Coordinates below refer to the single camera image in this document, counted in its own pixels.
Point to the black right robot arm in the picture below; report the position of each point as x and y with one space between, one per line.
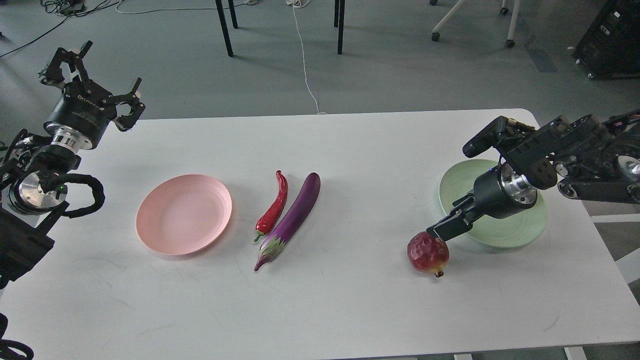
586 159

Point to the green plate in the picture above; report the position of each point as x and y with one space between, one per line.
512 232

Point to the black table legs left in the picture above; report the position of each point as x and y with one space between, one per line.
221 12

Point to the black table legs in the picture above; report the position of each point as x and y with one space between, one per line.
221 12
339 23

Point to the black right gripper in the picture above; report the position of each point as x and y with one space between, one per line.
499 193

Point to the purple eggplant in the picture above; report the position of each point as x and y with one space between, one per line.
277 239

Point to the black table legs right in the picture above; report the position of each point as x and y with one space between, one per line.
339 23

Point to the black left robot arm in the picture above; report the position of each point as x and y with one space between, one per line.
39 179

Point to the red pomegranate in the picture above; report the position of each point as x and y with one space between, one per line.
428 254

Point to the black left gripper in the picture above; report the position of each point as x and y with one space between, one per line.
77 117

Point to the pink plate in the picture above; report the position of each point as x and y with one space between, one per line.
184 215

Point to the red chili pepper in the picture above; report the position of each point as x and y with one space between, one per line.
266 223

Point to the white office chair base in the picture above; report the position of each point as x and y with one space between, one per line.
511 8

